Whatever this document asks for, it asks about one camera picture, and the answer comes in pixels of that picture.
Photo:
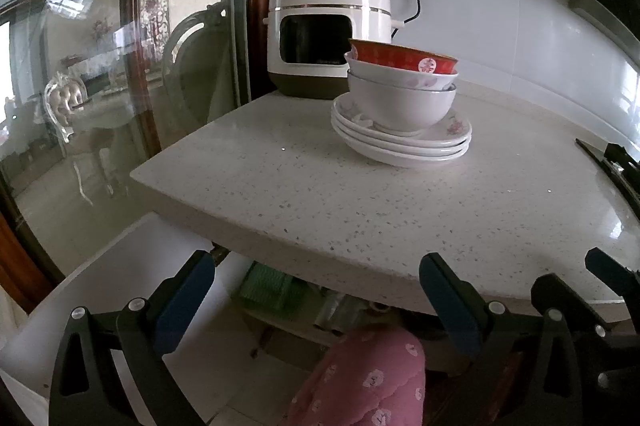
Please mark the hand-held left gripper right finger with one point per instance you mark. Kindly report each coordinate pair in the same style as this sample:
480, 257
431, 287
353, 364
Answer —
450, 306

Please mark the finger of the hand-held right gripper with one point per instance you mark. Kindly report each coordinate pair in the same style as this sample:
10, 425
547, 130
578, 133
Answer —
565, 296
607, 268

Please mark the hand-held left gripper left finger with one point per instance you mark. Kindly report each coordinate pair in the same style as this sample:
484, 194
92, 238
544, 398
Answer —
182, 306

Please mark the floral white plate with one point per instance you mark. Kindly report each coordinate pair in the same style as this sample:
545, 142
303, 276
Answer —
452, 125
400, 152
400, 144
400, 161

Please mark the plain white bowl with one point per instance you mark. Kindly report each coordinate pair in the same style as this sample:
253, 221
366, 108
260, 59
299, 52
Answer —
400, 106

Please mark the red banded bowl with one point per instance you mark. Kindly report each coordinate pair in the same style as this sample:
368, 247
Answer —
390, 55

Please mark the white cabinet door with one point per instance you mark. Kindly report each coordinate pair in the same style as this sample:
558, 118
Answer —
125, 266

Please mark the green cloth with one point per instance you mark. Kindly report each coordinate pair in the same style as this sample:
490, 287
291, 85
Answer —
270, 286

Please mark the person's pink quilted pants leg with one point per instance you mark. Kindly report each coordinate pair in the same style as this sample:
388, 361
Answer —
365, 381

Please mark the clear plastic item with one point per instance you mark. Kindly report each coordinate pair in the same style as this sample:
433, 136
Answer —
335, 311

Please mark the glass door with wooden bars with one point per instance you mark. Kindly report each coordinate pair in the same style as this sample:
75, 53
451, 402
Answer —
75, 156

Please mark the dining table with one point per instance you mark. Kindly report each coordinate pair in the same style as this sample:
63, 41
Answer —
107, 116

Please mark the ornate silver chair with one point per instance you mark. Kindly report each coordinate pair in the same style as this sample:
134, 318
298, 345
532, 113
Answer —
65, 98

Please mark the grey upholstered chair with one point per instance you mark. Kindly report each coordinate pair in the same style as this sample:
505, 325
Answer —
200, 56

